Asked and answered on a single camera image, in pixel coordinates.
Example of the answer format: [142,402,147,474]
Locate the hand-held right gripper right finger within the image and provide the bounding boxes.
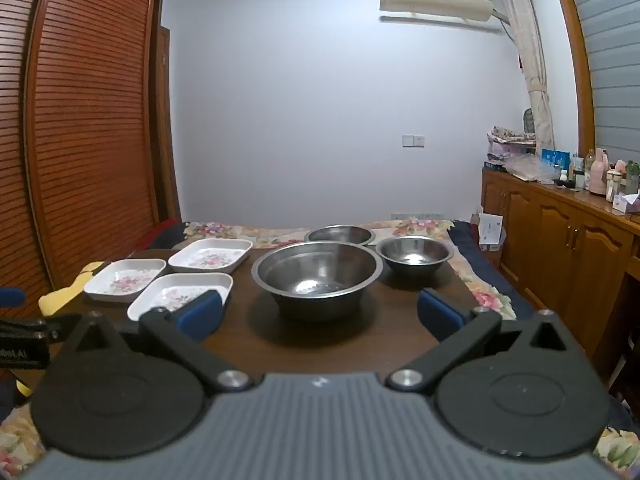
[385,287,581,392]

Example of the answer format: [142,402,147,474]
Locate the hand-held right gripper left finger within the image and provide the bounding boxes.
[62,289,253,392]

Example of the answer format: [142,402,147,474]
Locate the white floral plate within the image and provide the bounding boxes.
[127,273,234,322]
[168,238,253,274]
[83,259,167,303]

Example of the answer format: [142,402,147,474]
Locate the medium steel bowl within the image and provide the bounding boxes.
[375,236,455,291]

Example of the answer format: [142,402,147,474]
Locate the large steel bowl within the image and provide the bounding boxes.
[251,241,384,323]

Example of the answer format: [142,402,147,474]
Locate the small steel bowl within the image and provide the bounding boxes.
[304,225,377,247]

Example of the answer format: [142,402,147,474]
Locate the yellow cloth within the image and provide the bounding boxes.
[39,260,106,317]

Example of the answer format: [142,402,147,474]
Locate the navy blanket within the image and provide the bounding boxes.
[447,219,543,321]

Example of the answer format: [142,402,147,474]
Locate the floral bedsheet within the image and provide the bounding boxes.
[0,217,640,480]

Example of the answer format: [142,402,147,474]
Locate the red cloth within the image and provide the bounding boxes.
[132,219,185,251]

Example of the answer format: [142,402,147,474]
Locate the white card box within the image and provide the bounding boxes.
[477,212,506,252]

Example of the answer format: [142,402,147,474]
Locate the wooden cabinet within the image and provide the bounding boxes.
[481,167,640,396]

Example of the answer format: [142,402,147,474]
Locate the wooden door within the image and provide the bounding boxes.
[150,25,182,223]

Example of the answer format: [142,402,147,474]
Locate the clear plastic bag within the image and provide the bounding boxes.
[502,154,547,182]

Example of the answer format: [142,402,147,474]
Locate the blue boxes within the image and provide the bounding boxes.
[541,149,571,181]

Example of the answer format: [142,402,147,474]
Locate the wooden louvered wardrobe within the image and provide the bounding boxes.
[0,0,166,316]

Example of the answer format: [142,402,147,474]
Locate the pink thermos bottle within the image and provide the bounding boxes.
[590,149,610,195]

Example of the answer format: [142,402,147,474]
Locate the white tissue box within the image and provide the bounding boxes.
[612,192,640,216]

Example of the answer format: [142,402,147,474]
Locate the cream curtain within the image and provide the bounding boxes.
[492,0,556,153]

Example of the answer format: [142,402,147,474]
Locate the grey window blind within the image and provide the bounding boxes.
[565,0,640,171]

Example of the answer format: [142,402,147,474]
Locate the wooden window frame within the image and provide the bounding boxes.
[545,0,598,161]

